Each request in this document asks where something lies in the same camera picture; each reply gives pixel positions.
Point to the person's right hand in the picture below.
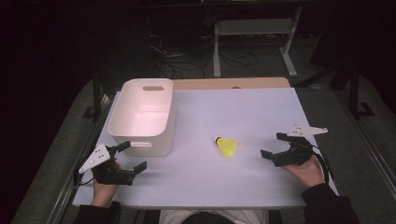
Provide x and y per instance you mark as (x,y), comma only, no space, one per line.
(308,174)

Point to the white metal desk frame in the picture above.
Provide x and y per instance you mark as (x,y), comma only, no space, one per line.
(255,26)

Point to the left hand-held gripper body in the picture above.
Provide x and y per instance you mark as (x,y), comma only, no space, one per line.
(107,174)

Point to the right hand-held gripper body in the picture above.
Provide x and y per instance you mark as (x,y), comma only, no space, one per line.
(295,154)

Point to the yellow shuttlecock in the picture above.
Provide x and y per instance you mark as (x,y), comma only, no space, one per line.
(228,146)

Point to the metal floor rail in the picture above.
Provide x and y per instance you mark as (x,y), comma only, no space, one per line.
(370,146)
(71,183)

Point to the black metal stand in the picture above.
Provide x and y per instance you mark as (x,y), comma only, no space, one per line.
(353,90)
(97,93)

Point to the person's left hand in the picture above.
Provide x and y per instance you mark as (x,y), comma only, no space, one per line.
(103,194)

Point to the person's lap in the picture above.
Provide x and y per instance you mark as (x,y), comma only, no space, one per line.
(214,217)

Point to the white table sheet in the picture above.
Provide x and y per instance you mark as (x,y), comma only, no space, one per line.
(218,112)

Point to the white plastic storage bin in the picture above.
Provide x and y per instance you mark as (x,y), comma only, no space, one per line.
(141,121)

